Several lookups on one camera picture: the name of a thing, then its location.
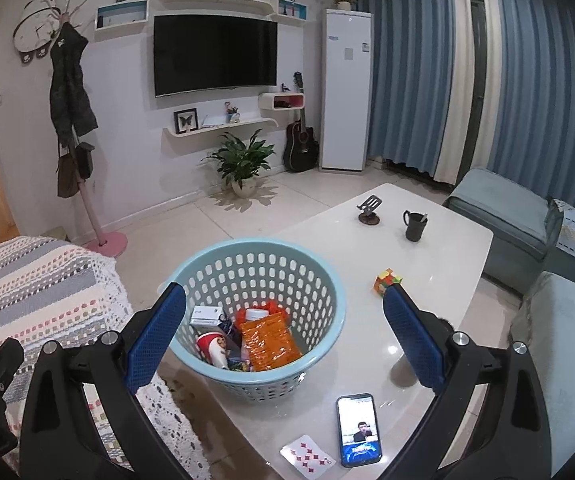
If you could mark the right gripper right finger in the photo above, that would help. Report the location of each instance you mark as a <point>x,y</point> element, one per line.
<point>510,438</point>

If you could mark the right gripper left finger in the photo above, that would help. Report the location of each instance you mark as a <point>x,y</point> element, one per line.
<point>59,438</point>

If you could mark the orange snack bag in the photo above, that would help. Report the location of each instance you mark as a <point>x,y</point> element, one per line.
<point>269,343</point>

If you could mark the striped woven cloth cover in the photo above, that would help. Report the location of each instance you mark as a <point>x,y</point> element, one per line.
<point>54,290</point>

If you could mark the smartphone with lit screen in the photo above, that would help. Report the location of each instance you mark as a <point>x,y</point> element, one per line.
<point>359,435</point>

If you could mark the brown hanging bag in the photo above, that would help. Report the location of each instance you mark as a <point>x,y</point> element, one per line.
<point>67,176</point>

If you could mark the white small box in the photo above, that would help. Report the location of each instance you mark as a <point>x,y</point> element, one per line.
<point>206,317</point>

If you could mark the teal sofa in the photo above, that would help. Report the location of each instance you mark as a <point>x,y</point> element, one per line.
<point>533,253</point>

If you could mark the rubik cube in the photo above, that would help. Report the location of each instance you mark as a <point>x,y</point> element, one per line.
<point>384,280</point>

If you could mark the playing card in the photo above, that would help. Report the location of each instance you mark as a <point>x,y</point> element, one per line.
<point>307,457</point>

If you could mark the black jacket on rack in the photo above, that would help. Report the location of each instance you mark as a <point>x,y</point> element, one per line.
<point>70,106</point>

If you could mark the light blue laundry basket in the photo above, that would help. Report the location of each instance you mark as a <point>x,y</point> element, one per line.
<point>251,278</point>

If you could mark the black mug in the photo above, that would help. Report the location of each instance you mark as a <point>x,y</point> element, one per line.
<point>415,223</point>

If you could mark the black phone stand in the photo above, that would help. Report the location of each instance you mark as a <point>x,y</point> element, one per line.
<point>367,209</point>

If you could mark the green potted plant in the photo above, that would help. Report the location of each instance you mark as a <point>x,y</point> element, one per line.
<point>238,163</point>

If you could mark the blue curtain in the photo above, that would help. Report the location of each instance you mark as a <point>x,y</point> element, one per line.
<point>458,84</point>

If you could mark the black acoustic guitar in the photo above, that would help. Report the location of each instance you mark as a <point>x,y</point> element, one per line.
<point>301,152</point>

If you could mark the white standing air conditioner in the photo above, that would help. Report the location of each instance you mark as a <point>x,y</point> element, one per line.
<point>346,90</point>

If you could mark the lower white wall shelf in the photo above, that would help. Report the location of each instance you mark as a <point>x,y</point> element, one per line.
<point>260,121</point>

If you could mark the white wall shelf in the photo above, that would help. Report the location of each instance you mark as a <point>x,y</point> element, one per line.
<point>261,7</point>
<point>260,121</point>

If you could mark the butterfly picture frame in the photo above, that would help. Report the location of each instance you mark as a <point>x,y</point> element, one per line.
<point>185,121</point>

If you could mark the panda wall clock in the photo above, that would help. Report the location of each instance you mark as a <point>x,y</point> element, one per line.
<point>36,29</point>

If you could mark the black wall television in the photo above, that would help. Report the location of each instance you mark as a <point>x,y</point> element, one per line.
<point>210,51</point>

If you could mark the upper white wall shelf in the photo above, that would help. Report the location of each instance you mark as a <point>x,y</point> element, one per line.
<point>261,7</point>

